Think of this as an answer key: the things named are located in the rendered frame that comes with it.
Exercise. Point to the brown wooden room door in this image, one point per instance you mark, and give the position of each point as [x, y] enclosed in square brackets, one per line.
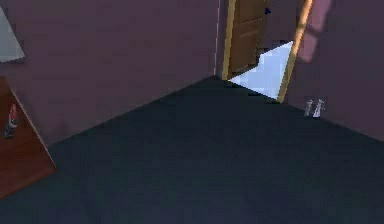
[246, 36]

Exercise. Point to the white grey boot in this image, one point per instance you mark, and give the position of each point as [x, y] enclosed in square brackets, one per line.
[318, 108]

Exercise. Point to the brown wooden table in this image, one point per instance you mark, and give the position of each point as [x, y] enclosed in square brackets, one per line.
[20, 156]

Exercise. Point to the red and grey figurine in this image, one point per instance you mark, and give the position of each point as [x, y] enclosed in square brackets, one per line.
[11, 120]

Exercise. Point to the pale grey lamp shade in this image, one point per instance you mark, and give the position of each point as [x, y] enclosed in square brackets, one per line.
[8, 43]

